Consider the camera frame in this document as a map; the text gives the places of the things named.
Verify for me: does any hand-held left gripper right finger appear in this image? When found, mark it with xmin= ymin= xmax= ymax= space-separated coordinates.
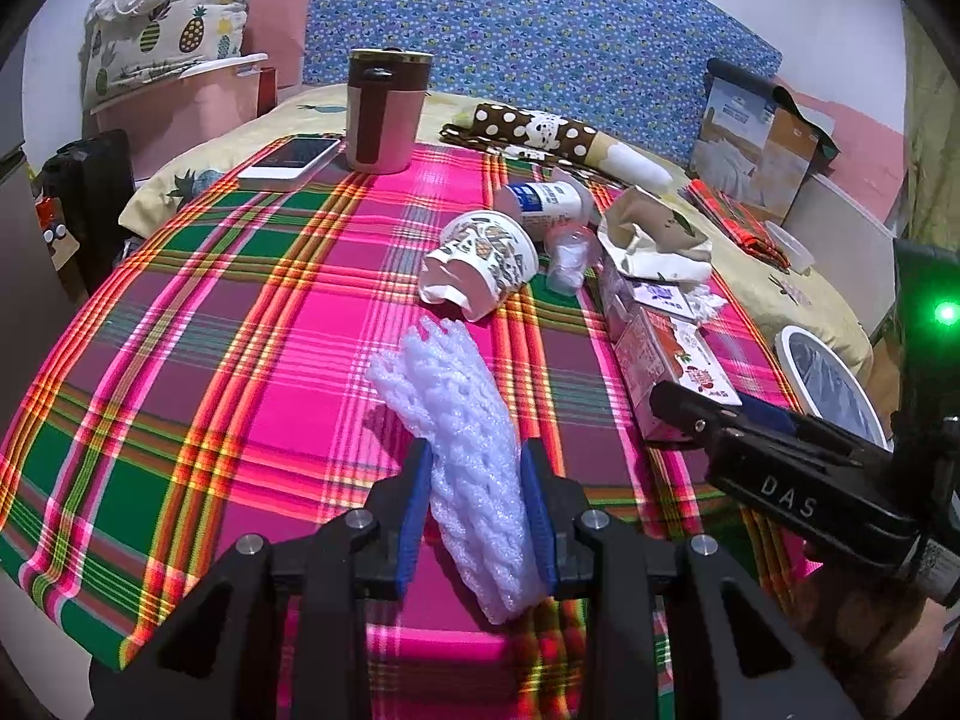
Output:
xmin=520 ymin=439 xmax=863 ymax=720

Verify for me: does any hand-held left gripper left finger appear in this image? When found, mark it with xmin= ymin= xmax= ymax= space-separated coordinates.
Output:
xmin=90 ymin=439 xmax=436 ymax=720

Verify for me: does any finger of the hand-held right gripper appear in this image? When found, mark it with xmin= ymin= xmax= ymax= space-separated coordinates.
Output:
xmin=649 ymin=381 xmax=758 ymax=458
xmin=739 ymin=396 xmax=893 ymax=466

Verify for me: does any white trash bin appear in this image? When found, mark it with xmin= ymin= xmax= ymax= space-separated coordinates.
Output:
xmin=774 ymin=325 xmax=893 ymax=451

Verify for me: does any white foam fruit net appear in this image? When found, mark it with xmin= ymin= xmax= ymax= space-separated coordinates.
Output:
xmin=367 ymin=315 xmax=545 ymax=625

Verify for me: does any white tissue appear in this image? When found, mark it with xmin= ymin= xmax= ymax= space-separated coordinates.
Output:
xmin=686 ymin=285 xmax=728 ymax=325

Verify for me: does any purple white small carton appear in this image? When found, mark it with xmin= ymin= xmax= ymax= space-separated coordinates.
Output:
xmin=600 ymin=270 xmax=698 ymax=338

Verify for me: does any beige paper bag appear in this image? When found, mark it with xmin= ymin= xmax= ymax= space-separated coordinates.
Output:
xmin=596 ymin=186 xmax=713 ymax=282

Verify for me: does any clear plastic cup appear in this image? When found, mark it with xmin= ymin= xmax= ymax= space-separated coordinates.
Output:
xmin=544 ymin=225 xmax=601 ymax=295

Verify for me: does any white blue yogurt cup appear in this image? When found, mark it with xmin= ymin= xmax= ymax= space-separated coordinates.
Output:
xmin=493 ymin=180 xmax=605 ymax=239

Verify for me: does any crushed patterned paper cup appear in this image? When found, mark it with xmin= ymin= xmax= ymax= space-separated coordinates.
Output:
xmin=418 ymin=210 xmax=538 ymax=322

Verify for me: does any person's right forearm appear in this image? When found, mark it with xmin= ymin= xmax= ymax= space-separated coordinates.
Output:
xmin=802 ymin=551 xmax=953 ymax=720

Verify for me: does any clear bin liner bag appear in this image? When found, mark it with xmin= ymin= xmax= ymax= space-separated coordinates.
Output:
xmin=787 ymin=337 xmax=890 ymax=447

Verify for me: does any white plastic bowl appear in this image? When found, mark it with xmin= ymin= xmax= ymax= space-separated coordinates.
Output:
xmin=765 ymin=221 xmax=817 ymax=275

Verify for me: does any white board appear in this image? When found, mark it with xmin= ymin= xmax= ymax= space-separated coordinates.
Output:
xmin=784 ymin=176 xmax=897 ymax=338

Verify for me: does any folded red plaid cloth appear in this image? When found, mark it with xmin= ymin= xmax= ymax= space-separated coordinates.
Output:
xmin=686 ymin=178 xmax=792 ymax=271

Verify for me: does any pink green plaid cloth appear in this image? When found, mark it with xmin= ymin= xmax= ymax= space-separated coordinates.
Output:
xmin=0 ymin=139 xmax=818 ymax=720

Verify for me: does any brown polka dot cloth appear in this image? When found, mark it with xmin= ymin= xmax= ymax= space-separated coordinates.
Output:
xmin=439 ymin=101 xmax=676 ymax=188

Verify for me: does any yellowish curtain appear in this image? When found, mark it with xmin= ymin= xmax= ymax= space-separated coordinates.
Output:
xmin=904 ymin=7 xmax=960 ymax=241

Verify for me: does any white smartphone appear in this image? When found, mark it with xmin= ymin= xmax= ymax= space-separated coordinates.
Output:
xmin=238 ymin=135 xmax=342 ymax=187

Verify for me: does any pink mug with brown lid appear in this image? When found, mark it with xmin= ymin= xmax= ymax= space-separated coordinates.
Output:
xmin=345 ymin=49 xmax=434 ymax=175

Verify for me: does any blue floral headboard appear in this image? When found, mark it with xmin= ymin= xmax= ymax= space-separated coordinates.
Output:
xmin=304 ymin=0 xmax=781 ymax=166

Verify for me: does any black suitcase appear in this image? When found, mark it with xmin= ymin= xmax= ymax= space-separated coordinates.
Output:
xmin=41 ymin=129 xmax=136 ymax=297

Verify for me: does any pink storage box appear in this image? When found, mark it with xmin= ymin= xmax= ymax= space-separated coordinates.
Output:
xmin=90 ymin=52 xmax=278 ymax=181

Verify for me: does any red toy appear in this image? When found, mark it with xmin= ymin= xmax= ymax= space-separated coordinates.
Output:
xmin=34 ymin=195 xmax=72 ymax=252

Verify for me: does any pineapple print bedding pile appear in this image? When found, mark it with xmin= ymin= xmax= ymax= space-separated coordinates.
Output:
xmin=81 ymin=0 xmax=282 ymax=110

